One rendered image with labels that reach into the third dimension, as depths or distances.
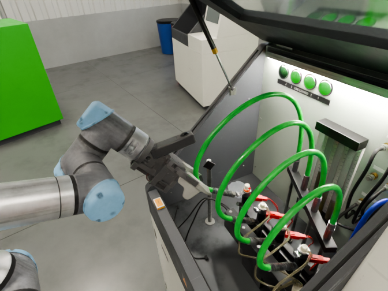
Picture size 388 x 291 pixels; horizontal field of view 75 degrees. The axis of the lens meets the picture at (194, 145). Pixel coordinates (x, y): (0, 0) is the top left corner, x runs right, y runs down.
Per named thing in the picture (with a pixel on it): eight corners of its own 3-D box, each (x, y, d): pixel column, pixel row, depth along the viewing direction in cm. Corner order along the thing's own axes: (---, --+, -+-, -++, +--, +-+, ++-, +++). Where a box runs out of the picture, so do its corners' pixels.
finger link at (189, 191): (198, 206, 68) (171, 185, 67) (213, 190, 67) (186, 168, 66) (198, 212, 65) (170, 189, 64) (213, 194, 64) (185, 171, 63)
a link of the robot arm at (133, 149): (135, 122, 64) (136, 132, 57) (150, 133, 66) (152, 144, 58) (118, 145, 65) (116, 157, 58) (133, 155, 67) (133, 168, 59)
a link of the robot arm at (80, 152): (57, 192, 51) (90, 149, 51) (47, 165, 59) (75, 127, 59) (90, 202, 57) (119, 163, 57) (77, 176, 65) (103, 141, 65)
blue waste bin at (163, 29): (155, 52, 674) (151, 19, 631) (175, 48, 702) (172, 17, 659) (167, 56, 633) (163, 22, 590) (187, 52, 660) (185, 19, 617)
